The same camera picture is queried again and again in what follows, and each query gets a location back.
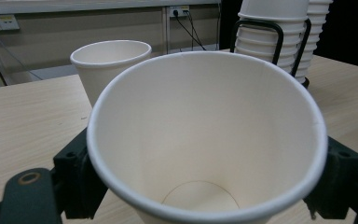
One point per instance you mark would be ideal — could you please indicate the tall stack of white cups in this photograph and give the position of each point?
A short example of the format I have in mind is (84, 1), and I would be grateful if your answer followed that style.
(315, 34)

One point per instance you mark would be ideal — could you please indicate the white paper cup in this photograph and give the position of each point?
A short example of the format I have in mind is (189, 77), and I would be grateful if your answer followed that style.
(105, 71)
(199, 124)

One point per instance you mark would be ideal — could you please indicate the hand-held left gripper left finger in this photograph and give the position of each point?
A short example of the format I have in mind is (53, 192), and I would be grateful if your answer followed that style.
(74, 180)

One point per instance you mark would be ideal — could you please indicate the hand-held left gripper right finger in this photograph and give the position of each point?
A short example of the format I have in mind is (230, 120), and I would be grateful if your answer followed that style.
(338, 180)

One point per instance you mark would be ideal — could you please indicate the short stack of white cups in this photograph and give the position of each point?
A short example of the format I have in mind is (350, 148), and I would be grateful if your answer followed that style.
(270, 34)

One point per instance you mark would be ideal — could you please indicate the white wall outlet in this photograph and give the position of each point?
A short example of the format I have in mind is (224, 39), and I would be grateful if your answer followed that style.
(180, 11)
(3, 22)

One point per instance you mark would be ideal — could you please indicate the grey wall ledge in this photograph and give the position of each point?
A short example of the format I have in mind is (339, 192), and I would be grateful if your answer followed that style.
(74, 6)

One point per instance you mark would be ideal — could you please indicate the white vertical wall conduit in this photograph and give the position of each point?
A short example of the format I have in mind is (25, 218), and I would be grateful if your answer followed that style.
(166, 31)

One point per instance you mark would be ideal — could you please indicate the black curtain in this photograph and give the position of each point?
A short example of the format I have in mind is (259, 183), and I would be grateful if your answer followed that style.
(351, 31)

